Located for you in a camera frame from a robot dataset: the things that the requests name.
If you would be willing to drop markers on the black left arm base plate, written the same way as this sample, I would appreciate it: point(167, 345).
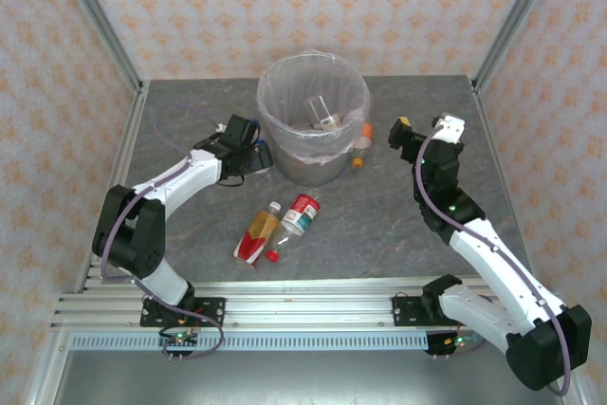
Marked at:
point(213, 310)

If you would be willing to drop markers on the clear bottle red cap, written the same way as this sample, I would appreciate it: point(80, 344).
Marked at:
point(299, 217)

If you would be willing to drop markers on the grey plastic bin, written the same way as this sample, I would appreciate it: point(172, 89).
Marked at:
point(308, 172)

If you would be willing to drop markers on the yellow juice bottle red label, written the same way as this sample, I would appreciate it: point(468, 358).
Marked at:
point(253, 239)

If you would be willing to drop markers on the aluminium frame post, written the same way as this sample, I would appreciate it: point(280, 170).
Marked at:
point(97, 11)
point(517, 11)

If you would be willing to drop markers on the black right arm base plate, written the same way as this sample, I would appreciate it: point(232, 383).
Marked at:
point(408, 310)

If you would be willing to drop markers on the aluminium mounting rail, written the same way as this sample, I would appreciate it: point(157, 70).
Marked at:
point(308, 303)

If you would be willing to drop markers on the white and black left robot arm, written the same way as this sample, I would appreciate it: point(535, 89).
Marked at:
point(175, 182)

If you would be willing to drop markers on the aluminium table side rail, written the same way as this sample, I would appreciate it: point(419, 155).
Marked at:
point(118, 172)
point(493, 139)

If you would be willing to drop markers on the clear plastic bin liner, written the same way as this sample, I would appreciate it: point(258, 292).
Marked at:
point(294, 87)

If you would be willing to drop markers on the grey metal shelf panel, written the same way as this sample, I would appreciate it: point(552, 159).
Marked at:
point(308, 379)

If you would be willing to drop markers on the orange label bottle orange cap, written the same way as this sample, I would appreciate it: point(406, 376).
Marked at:
point(361, 146)

